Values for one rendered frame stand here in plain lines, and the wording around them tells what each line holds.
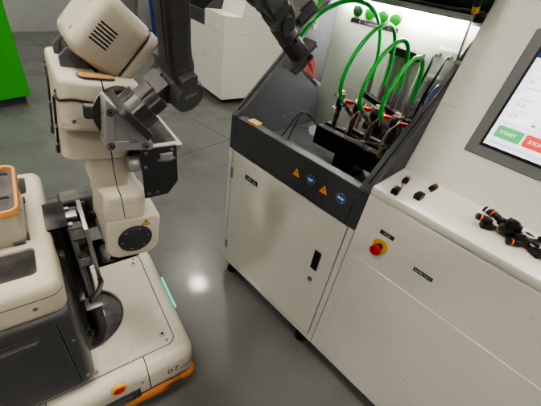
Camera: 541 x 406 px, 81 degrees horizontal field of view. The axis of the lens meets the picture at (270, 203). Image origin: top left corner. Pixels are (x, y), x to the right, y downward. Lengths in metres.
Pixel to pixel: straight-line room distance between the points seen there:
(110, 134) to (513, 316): 1.06
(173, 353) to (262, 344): 0.50
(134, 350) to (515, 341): 1.21
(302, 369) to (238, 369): 0.30
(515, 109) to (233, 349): 1.44
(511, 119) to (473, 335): 0.63
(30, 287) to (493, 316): 1.17
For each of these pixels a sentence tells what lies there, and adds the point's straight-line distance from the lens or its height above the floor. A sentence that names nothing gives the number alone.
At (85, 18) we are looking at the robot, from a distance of 0.85.
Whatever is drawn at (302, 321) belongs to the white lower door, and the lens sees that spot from 1.63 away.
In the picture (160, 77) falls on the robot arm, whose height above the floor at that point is 1.26.
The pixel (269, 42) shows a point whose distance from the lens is 4.37.
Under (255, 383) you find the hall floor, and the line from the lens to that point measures 1.62.
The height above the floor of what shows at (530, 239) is 1.01.
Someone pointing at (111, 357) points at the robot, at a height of 0.28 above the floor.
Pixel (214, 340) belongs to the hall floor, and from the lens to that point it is 1.70.
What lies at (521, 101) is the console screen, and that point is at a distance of 1.17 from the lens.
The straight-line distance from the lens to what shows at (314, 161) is 1.15.
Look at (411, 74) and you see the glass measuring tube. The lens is 1.49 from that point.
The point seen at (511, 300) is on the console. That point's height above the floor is 0.89.
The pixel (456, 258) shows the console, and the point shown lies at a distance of 1.03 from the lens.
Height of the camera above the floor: 1.48
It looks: 36 degrees down
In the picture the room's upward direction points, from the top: 10 degrees clockwise
